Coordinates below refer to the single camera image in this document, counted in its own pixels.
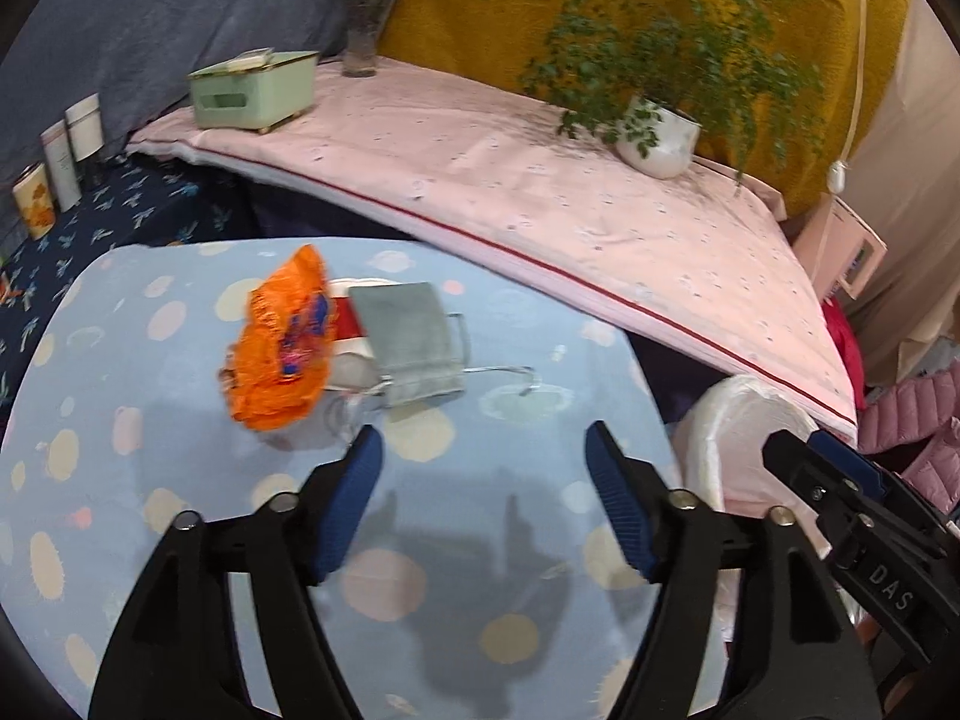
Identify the potted green plant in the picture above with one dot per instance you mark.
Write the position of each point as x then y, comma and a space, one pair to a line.
660, 139

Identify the pink blanket with red stripe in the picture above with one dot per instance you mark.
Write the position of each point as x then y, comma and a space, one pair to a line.
487, 165

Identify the green tissue box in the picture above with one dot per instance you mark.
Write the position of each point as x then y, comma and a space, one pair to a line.
247, 94

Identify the white canister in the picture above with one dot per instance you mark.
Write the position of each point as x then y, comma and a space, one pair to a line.
61, 165
84, 127

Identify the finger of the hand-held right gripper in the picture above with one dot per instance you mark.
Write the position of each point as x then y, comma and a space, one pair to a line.
802, 465
847, 459

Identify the pink down jacket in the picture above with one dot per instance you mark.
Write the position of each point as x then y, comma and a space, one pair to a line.
930, 405

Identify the orange snack wrapper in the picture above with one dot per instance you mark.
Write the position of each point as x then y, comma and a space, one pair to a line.
277, 345

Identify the clear plastic wrapper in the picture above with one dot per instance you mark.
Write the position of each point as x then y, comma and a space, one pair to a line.
345, 416

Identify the beige curtain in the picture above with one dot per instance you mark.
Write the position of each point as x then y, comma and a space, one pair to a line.
922, 202

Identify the yellow printed tin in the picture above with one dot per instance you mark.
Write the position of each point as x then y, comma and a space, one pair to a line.
34, 202

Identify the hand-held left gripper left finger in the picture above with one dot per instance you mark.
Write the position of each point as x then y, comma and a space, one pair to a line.
349, 502

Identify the pink countertop appliance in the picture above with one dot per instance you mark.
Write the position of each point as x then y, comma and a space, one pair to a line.
825, 240

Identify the red and white packet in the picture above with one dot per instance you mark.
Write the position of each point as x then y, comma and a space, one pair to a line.
346, 322

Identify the grey-blue cloth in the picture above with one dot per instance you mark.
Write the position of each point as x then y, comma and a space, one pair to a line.
165, 22

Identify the red cloth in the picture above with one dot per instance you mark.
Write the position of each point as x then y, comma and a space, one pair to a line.
844, 345

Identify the yellow cloth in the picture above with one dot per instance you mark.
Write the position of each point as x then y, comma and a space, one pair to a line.
465, 37

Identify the glass vase with red flowers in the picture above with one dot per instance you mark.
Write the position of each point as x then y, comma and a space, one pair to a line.
361, 45

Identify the white plastic bag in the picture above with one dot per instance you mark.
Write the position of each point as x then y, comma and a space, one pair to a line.
731, 427

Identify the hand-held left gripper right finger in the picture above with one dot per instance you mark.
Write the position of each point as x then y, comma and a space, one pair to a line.
619, 502

